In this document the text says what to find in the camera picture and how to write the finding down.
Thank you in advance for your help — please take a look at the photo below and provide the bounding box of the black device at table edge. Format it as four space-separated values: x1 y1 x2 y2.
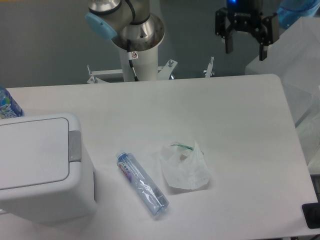
302 202 320 229

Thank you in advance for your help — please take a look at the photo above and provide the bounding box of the clear empty plastic bottle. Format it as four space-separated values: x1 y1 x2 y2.
116 151 169 216

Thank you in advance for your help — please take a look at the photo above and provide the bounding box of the blue labelled water bottle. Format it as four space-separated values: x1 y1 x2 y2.
0 87 24 119

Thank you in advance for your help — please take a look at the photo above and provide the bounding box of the blue water jug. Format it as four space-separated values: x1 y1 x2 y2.
277 0 320 29

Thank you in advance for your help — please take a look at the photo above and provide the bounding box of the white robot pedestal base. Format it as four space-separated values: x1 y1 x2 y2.
86 44 216 84

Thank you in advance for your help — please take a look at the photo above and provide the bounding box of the grey trash can lid button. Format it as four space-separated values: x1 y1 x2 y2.
68 130 82 162

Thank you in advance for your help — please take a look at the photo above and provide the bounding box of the crumpled clear plastic bag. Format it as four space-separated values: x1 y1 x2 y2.
160 141 212 191

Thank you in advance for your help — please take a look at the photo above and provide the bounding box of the large clear plastic bag bin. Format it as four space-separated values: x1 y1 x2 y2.
245 17 320 176

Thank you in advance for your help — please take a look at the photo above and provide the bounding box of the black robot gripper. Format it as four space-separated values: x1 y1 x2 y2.
215 0 280 61

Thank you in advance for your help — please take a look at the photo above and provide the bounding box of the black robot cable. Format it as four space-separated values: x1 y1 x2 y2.
126 39 139 82

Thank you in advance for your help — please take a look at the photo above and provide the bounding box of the white trash can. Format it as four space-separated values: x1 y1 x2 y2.
0 112 97 223

